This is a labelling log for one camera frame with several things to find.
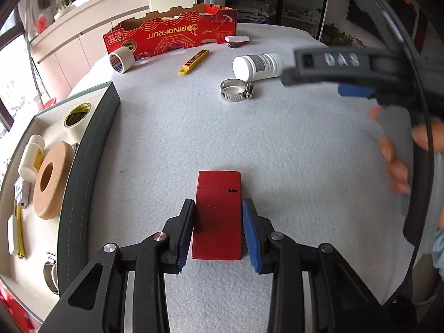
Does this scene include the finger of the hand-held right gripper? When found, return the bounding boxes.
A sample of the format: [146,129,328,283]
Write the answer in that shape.
[280,67,377,100]

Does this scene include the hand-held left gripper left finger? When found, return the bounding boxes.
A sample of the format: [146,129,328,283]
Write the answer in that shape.
[41,198,196,333]

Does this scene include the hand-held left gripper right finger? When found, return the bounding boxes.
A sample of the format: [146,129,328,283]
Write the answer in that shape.
[242,198,386,333]

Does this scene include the red metal case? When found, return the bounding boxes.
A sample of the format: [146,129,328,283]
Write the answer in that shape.
[191,170,242,261]

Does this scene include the grey tray with beige inside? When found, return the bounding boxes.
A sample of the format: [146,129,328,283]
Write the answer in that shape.
[0,81,121,324]

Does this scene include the tan grinding wheel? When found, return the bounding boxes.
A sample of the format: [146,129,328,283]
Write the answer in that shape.
[33,142,76,220]

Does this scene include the metal hose clamp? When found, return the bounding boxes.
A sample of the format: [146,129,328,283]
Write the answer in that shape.
[43,252,60,295]
[220,79,254,101]

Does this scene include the grey plug adapter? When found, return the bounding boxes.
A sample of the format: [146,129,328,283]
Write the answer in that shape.
[14,178,30,210]

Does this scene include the small white box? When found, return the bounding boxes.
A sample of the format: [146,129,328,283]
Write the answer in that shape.
[7,215,20,256]

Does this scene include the person's right hand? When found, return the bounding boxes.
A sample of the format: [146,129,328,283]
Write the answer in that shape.
[369,105,444,195]

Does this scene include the green potted plant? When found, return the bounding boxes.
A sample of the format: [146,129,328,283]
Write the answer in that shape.
[321,22,352,46]

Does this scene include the black television screen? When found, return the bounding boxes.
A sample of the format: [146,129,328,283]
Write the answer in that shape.
[346,0,428,50]

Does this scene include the white bottle with grey label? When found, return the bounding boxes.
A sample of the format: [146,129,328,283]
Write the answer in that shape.
[233,53,286,81]

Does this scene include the tape roll with yellow-black core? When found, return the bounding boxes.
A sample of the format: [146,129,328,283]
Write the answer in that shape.
[63,103,94,144]

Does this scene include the yellow utility knife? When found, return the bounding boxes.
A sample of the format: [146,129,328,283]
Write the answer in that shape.
[178,49,209,76]

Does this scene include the plain white plastic bottle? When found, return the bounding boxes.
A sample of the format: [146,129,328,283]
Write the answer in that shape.
[18,134,46,183]

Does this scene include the tape roll with red-blue core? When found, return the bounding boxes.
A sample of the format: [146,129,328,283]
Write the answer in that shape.
[109,46,136,74]

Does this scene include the red plastic stool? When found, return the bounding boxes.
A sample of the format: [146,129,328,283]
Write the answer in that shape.
[0,280,39,333]

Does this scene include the red cardboard box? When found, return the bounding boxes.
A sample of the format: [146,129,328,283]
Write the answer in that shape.
[103,3,238,60]

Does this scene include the white sideboard cabinet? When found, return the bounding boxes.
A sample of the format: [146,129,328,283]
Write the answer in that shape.
[29,0,150,102]

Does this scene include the metal mop pole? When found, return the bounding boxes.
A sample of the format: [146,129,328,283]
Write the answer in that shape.
[24,0,46,112]

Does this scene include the white planter with sprouts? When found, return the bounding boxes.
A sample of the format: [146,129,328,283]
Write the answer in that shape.
[53,0,76,20]

